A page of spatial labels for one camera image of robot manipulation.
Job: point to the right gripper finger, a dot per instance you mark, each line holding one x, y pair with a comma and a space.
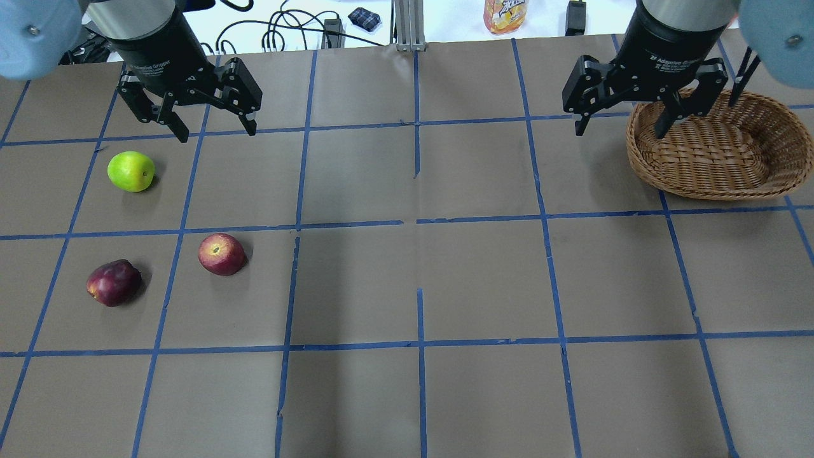
587, 91
711, 76

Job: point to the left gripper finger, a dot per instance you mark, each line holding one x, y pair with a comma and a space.
133, 92
239, 93

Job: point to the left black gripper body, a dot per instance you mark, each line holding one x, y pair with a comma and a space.
160, 52

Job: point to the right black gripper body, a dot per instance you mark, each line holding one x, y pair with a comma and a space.
665, 42

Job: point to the green apple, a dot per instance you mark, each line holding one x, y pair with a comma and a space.
131, 171

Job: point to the red yellow apple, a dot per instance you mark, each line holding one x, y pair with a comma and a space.
221, 254

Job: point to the dark red apple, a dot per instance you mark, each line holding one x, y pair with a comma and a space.
114, 283

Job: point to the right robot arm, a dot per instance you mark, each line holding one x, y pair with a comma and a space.
778, 35

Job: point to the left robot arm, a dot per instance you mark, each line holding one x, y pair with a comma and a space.
37, 34

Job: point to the wicker basket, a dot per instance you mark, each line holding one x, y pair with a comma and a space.
754, 150

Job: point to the black adapter right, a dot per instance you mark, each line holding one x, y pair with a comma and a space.
576, 18

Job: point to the black power adapter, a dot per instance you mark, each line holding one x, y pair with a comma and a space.
332, 36

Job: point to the orange juice bottle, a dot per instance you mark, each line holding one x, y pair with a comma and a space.
503, 17

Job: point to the dark blue pouch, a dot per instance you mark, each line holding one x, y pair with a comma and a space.
365, 19

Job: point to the aluminium frame post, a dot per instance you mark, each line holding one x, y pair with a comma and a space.
408, 26

